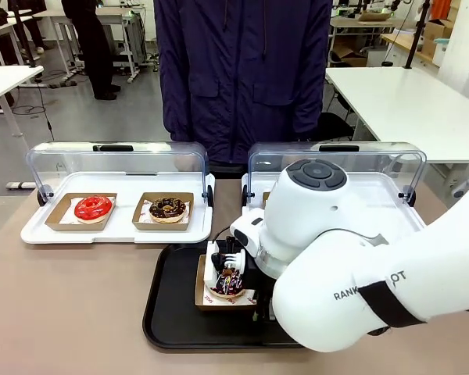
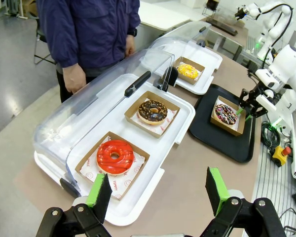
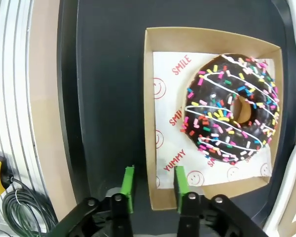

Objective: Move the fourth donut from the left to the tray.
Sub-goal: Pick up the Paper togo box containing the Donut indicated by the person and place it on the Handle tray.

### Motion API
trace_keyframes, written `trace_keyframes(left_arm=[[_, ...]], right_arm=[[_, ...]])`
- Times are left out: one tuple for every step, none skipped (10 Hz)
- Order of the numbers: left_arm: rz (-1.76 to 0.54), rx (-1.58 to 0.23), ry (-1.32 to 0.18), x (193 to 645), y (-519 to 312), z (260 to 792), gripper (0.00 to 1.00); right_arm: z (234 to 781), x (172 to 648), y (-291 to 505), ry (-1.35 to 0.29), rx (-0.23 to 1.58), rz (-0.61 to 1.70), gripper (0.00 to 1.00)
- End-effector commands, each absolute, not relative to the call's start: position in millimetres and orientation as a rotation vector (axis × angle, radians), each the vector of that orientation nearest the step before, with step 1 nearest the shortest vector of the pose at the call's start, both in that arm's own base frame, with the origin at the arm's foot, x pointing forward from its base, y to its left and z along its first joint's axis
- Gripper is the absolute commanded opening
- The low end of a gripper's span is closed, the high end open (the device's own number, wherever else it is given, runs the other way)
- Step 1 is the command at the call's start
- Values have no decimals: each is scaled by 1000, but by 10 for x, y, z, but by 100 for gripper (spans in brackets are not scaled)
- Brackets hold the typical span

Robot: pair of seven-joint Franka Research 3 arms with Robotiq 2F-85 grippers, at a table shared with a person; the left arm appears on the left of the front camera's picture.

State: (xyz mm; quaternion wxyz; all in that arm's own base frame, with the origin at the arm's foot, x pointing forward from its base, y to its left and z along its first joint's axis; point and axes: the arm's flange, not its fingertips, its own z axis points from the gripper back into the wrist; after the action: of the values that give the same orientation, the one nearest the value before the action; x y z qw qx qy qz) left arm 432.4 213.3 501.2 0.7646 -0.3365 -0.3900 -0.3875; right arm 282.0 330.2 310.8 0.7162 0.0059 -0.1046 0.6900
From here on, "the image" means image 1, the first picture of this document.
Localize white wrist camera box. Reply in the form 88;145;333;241
229;207;266;259

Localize white display case base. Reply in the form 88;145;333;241
20;171;216;245
241;171;431;235

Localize black floor cable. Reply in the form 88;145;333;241
10;69;79;142

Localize white table foot caster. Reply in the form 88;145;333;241
451;177;469;199

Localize standing person in black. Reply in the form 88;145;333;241
60;0;122;101

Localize black camera stand pole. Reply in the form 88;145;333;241
11;0;38;68
403;0;431;70

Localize black chair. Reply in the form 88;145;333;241
314;112;355;142

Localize grey background desk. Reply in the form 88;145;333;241
327;16;398;68
33;8;146;84

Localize person in navy jacket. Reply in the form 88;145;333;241
152;0;334;166

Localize dark donut with white stripes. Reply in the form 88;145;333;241
209;268;247;300

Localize seated person in black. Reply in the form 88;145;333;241
0;0;48;55

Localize red glazed donut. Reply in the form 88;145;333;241
73;195;114;225

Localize chocolate glazed donut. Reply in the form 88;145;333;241
149;197;188;224

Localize wooden top workbench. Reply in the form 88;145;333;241
379;32;435;66

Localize open brown cardboard box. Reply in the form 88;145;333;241
331;37;369;67

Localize clear display case lid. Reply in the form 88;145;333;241
25;141;209;207
246;141;428;207

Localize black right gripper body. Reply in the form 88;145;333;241
242;254;277;323

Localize large white table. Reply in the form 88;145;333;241
324;66;469;165

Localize black plastic serving tray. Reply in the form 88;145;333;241
141;241;310;350

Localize small white table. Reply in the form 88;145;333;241
0;65;45;138

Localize stacked cardboard boxes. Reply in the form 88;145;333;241
421;18;455;56

